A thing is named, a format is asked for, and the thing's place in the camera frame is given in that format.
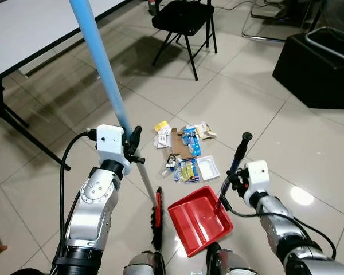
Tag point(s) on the white plastic tray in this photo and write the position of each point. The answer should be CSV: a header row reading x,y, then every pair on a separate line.
x,y
208,167

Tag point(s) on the yellow blue snack pack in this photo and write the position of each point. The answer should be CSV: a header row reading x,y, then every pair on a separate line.
x,y
187,170

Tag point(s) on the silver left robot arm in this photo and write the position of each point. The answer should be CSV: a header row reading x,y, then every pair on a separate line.
x,y
94,212

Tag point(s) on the flat brown cardboard piece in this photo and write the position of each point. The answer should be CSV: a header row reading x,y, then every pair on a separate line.
x,y
176,143

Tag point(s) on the blue snack packet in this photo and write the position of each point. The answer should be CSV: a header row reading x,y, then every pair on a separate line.
x,y
191,140

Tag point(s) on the white gold wrapper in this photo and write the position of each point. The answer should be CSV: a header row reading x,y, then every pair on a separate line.
x,y
205,130

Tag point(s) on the robot right leg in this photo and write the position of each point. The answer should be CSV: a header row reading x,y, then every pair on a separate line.
x,y
229,263

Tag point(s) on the robot leg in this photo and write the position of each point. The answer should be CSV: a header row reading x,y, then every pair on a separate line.
x,y
143,264
229,263

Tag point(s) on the robot left leg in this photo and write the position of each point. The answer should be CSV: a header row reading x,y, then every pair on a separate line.
x,y
143,264

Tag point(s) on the black folding chair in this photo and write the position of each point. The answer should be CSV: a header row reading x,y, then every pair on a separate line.
x,y
180,17

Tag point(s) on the white folding table black legs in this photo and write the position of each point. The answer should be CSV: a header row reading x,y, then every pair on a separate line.
x,y
23,28

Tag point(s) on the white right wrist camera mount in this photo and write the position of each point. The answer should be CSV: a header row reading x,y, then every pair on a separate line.
x,y
258,175

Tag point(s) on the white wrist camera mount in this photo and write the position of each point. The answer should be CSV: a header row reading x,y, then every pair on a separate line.
x,y
112,143
258,175

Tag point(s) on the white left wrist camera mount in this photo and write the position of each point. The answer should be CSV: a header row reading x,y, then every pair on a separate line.
x,y
112,143

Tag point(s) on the black case with grey rail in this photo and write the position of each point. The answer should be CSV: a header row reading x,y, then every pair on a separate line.
x,y
315,74

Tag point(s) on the office chair with chrome frame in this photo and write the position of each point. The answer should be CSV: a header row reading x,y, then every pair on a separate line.
x,y
338,14

